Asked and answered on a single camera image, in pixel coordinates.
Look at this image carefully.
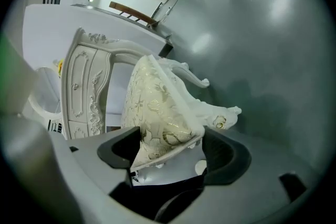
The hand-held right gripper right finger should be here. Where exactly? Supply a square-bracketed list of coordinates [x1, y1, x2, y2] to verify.
[154, 126, 319, 224]

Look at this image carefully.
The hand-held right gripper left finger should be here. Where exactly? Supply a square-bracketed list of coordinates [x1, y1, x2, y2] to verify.
[51, 126, 144, 224]

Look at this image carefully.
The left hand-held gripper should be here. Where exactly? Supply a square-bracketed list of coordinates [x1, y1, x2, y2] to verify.
[47, 119, 64, 133]

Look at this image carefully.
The white ornate miniature vanity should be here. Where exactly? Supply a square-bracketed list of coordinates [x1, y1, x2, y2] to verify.
[27, 27, 174, 141]

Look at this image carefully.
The cream upholstered stool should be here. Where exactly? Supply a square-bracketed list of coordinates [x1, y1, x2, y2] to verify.
[120, 54, 243, 169]

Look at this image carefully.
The person's white shoe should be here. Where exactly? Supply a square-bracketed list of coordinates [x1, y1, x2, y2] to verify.
[194, 159, 208, 175]

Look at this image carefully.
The sunflower bouquet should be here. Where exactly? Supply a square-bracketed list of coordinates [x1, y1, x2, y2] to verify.
[53, 58, 65, 78]

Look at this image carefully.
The person's black clothing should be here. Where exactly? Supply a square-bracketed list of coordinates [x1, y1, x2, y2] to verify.
[130, 172, 206, 222]

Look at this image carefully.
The white partition panel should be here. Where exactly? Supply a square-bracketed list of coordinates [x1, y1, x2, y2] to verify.
[23, 3, 174, 116]

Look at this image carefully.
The brown wooden post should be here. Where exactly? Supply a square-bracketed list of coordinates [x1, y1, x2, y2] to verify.
[108, 1, 159, 28]

